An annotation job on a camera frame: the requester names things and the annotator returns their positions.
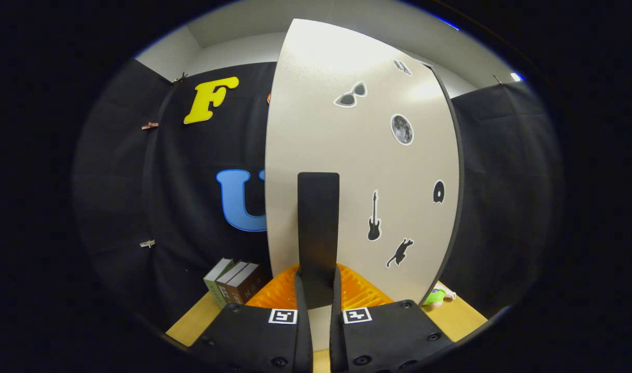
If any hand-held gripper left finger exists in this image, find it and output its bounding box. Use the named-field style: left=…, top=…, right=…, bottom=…
left=189, top=264, right=314, bottom=373

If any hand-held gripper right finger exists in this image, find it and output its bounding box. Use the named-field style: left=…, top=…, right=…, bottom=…
left=329, top=263, right=454, bottom=373

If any black door handle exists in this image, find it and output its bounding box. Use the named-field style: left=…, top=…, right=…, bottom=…
left=297, top=172, right=341, bottom=310

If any beige cabinet door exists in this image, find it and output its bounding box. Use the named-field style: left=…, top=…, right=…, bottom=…
left=264, top=18, right=459, bottom=350

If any brown book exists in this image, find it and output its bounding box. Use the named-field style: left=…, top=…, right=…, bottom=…
left=225, top=263, right=269, bottom=305

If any grey book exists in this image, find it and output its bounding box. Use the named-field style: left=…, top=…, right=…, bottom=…
left=216, top=261, right=249, bottom=306

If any green plush toy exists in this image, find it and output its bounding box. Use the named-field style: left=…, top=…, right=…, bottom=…
left=422, top=282, right=457, bottom=309

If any black backdrop cloth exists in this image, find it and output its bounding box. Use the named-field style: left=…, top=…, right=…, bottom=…
left=72, top=58, right=563, bottom=332

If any long ceiling light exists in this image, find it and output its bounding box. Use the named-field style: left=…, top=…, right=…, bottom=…
left=432, top=13, right=460, bottom=32

